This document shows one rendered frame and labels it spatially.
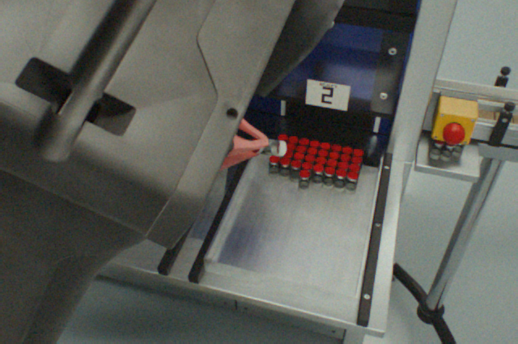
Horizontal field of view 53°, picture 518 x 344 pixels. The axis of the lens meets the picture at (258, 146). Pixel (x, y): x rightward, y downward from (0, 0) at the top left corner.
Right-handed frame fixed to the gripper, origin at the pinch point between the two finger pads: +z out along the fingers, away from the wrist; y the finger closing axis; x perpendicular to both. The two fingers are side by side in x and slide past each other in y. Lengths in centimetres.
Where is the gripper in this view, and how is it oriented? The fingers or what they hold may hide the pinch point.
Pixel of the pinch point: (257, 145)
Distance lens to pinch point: 68.9
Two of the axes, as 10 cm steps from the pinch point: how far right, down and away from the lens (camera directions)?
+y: 5.4, -5.3, -6.5
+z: 8.1, 1.2, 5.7
